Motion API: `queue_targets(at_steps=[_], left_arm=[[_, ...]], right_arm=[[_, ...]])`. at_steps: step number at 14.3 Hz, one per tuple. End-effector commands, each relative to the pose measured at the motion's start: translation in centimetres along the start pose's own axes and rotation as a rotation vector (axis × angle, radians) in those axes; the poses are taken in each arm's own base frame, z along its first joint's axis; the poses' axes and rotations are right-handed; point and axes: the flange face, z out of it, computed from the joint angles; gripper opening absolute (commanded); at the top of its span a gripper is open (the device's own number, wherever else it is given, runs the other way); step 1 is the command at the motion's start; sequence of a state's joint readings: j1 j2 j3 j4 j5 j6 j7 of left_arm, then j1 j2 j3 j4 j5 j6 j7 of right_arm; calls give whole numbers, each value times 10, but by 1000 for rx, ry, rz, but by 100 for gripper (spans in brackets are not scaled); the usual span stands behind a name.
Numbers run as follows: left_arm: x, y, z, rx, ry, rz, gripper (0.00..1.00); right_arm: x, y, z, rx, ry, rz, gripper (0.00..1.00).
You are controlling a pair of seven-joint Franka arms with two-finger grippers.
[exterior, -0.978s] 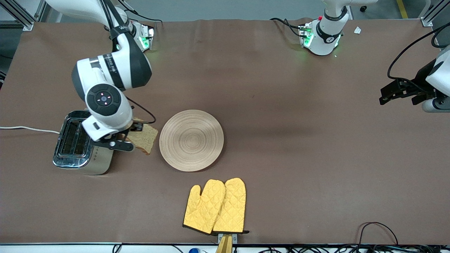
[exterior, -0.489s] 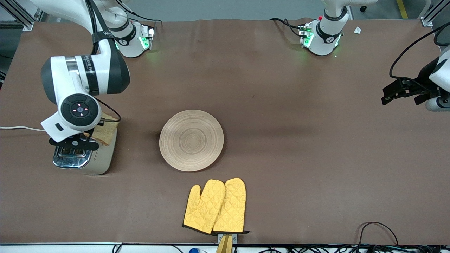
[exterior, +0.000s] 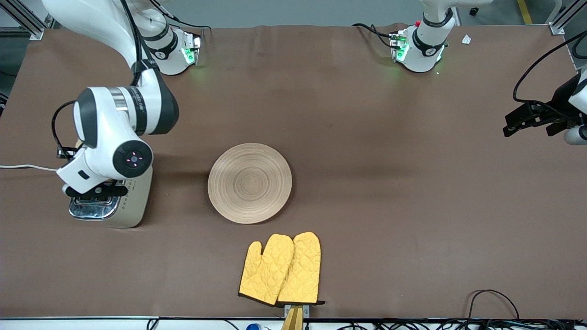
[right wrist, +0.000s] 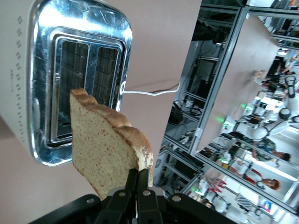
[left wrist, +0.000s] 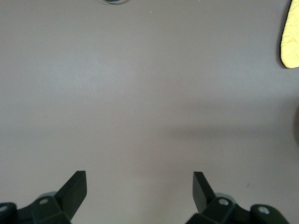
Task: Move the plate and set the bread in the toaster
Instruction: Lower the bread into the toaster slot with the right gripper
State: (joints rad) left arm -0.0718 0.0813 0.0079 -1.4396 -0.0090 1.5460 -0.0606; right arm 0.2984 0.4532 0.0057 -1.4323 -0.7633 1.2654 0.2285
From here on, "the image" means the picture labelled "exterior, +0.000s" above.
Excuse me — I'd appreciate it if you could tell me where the round ribbed wooden plate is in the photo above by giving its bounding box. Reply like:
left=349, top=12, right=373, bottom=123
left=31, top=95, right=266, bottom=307
left=207, top=143, right=293, bottom=225

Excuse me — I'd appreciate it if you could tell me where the silver beige two-slot toaster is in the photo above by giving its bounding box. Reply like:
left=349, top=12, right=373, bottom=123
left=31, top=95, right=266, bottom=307
left=69, top=140, right=153, bottom=228

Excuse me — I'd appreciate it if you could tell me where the large table cover sheet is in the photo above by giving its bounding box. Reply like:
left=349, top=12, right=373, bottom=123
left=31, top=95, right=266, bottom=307
left=0, top=24, right=587, bottom=320

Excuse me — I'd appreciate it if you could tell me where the yellow quilted oven mitt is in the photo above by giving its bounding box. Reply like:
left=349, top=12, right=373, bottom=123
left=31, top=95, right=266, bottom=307
left=238, top=234, right=295, bottom=307
left=277, top=231, right=326, bottom=306

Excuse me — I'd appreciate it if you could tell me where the tan wooden stand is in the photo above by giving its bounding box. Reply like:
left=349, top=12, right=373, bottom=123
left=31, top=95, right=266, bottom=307
left=281, top=306, right=304, bottom=330

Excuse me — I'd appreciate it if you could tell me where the white toaster power cable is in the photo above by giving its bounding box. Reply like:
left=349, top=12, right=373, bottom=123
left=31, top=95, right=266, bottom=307
left=0, top=164, right=58, bottom=173

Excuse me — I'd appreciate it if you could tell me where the aluminium frame post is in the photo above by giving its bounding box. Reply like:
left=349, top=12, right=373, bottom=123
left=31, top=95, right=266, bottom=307
left=0, top=0, right=55, bottom=41
left=548, top=0, right=587, bottom=36

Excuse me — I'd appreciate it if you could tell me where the black right arm base cable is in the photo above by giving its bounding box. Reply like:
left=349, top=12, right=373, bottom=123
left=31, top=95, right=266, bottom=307
left=151, top=0, right=212, bottom=32

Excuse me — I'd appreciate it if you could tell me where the black arm base cable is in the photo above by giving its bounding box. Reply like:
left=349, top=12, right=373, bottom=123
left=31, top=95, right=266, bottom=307
left=352, top=22, right=397, bottom=50
left=151, top=0, right=212, bottom=32

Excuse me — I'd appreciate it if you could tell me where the black left arm base cable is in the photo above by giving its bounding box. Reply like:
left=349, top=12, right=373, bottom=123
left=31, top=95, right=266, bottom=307
left=352, top=22, right=397, bottom=50

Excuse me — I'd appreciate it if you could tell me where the black looped cable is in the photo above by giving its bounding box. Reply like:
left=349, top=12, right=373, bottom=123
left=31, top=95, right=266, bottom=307
left=467, top=289, right=520, bottom=321

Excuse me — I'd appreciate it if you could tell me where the black cable bundle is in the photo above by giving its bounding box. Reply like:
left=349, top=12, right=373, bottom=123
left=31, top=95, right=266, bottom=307
left=321, top=318, right=587, bottom=330

